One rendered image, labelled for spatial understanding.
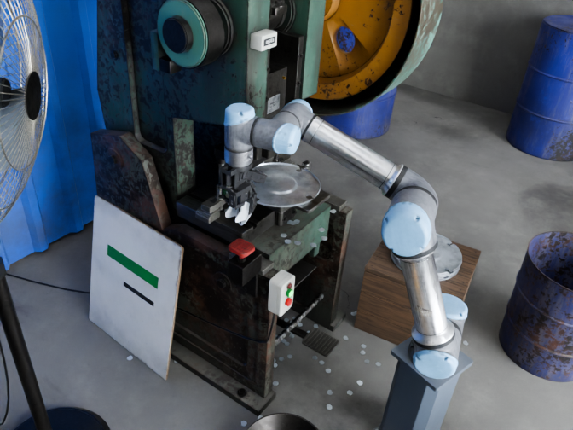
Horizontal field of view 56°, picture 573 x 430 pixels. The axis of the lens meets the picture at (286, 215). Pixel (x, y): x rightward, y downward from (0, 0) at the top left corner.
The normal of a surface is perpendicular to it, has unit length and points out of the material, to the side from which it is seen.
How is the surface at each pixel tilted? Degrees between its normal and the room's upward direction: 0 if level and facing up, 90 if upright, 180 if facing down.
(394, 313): 90
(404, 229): 83
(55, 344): 0
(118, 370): 0
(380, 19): 90
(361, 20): 90
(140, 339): 78
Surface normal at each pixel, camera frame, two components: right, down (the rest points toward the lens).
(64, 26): 0.82, 0.36
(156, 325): -0.59, 0.23
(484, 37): -0.58, 0.43
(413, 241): -0.40, 0.39
